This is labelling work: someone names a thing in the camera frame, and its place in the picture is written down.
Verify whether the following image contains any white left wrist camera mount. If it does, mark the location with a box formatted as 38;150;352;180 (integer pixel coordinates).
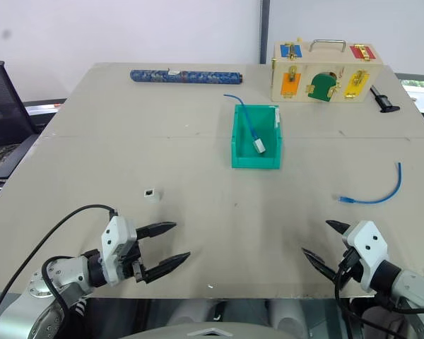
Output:
99;215;138;285

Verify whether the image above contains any black caliper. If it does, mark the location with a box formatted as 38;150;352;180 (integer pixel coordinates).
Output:
370;84;401;114

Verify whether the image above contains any metal lock box handle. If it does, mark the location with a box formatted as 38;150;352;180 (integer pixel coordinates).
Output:
310;39;348;54

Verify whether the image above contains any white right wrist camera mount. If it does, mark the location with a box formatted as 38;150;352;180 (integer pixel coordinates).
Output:
341;220;389;292

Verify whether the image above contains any small white connector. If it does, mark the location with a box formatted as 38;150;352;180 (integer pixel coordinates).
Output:
143;189;163;204

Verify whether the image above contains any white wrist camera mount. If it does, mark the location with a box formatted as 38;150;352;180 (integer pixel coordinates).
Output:
99;215;138;285
341;220;389;292

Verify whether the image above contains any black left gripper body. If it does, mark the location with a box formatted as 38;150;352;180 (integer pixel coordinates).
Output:
117;240;146;284

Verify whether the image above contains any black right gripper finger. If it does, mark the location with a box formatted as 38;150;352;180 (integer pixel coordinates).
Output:
300;247;340;284
325;220;351;236

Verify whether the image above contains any grey rounded robot torso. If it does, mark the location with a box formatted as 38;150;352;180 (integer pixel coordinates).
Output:
119;319;283;339

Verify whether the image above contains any black mesh office chair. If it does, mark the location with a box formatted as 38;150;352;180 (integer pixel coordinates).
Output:
0;60;40;182

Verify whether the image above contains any wooden lock box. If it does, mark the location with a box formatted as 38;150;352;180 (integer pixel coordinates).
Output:
270;39;384;104

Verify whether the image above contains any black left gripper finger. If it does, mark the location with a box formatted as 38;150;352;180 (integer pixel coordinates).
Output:
135;221;178;242
141;251;192;285

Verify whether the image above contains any dark vertical post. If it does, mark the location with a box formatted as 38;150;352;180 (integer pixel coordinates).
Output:
258;0;271;65

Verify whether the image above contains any grey side desk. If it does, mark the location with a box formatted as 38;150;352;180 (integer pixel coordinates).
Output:
23;97;69;136

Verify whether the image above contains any blue patterned rolled tube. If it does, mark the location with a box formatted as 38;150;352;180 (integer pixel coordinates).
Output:
129;68;244;86

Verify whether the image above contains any green plastic bin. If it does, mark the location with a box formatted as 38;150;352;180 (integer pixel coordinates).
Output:
231;104;283;170

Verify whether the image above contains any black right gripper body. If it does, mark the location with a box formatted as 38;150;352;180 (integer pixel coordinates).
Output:
336;246;363;284

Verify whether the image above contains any blue cable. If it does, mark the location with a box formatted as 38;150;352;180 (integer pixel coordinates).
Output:
223;93;259;141
336;162;404;205

